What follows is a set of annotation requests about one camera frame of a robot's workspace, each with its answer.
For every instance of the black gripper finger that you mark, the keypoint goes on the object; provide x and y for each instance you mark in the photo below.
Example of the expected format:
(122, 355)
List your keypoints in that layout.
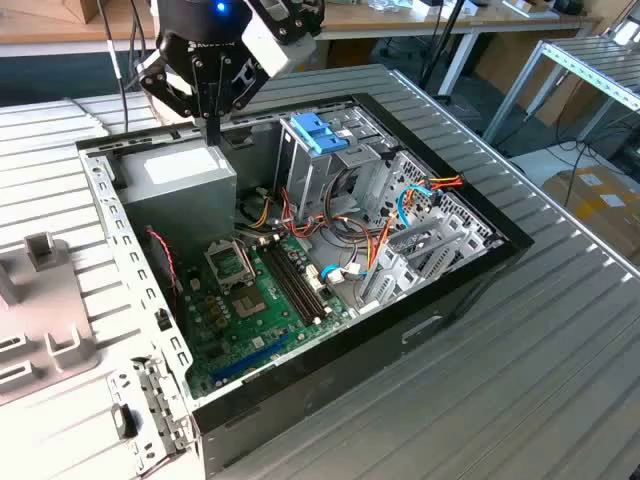
(245, 85)
(165, 82)

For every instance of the metal disk bay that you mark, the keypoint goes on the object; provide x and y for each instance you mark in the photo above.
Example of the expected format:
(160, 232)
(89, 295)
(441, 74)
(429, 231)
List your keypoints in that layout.
(395, 287)

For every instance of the blue plastic drive latch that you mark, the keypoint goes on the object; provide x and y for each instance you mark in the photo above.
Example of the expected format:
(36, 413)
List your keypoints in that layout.
(312, 131)

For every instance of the small cardboard box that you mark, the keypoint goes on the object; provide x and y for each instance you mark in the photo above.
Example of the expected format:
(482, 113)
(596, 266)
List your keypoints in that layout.
(90, 10)

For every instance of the metal optical drive cage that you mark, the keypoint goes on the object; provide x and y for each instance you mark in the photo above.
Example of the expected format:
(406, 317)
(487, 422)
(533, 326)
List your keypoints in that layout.
(300, 175)

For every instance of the grey power supply unit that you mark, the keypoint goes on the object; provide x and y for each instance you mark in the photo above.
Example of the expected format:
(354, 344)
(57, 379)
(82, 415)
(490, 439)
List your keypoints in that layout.
(180, 200)

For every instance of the black RAM slot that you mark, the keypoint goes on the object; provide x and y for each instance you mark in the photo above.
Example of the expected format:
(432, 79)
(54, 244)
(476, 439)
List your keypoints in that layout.
(306, 273)
(287, 283)
(300, 276)
(294, 280)

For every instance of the black tripod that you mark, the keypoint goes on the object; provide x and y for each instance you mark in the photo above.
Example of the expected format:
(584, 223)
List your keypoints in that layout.
(445, 32)

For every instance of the CPU socket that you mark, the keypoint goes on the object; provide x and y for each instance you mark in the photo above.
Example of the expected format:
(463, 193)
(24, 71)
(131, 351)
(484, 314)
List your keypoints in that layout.
(247, 302)

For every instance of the grey parts rack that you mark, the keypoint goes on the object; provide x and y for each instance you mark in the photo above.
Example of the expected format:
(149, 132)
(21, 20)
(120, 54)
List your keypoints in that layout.
(50, 300)

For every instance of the green motherboard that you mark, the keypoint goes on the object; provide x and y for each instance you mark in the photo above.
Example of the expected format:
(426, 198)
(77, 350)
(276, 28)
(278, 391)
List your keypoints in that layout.
(280, 330)

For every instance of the blue expansion slot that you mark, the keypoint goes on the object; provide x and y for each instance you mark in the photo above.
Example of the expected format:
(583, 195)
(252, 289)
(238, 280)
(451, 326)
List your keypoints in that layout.
(250, 360)

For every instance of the open black PC case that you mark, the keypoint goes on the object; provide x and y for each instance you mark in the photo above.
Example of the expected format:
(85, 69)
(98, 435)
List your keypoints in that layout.
(350, 360)

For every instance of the large brown cardboard sheet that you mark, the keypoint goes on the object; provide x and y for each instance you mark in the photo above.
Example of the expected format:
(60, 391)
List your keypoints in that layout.
(570, 100)

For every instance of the aluminium slat table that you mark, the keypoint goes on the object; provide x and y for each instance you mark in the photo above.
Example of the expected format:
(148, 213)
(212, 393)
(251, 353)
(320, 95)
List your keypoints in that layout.
(590, 65)

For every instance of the labelled cardboard box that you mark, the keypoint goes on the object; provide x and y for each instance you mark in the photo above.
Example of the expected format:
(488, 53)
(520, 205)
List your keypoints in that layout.
(600, 215)

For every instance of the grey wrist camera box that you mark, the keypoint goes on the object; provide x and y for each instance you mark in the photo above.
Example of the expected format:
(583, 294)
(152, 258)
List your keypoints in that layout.
(270, 52)

